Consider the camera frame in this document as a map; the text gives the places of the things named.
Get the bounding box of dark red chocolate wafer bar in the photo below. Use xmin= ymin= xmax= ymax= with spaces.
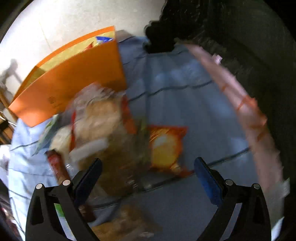
xmin=45 ymin=150 xmax=70 ymax=185

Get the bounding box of dark carved wooden sofa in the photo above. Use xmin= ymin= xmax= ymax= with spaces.
xmin=143 ymin=0 xmax=296 ymax=186

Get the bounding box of red orange snack packet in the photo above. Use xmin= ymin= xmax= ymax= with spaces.
xmin=148 ymin=125 xmax=193 ymax=178

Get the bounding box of green white snack packet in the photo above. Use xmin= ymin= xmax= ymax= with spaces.
xmin=33 ymin=114 xmax=62 ymax=155

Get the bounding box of clear bag of pastries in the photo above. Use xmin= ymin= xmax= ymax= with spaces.
xmin=49 ymin=83 xmax=137 ymax=162

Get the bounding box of orange cardboard box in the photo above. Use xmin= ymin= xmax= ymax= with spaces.
xmin=9 ymin=26 xmax=126 ymax=127

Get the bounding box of blue cookie snack bag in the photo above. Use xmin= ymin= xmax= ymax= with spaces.
xmin=95 ymin=36 xmax=113 ymax=46

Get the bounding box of pink cushion border cloth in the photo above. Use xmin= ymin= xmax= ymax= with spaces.
xmin=186 ymin=44 xmax=285 ymax=226

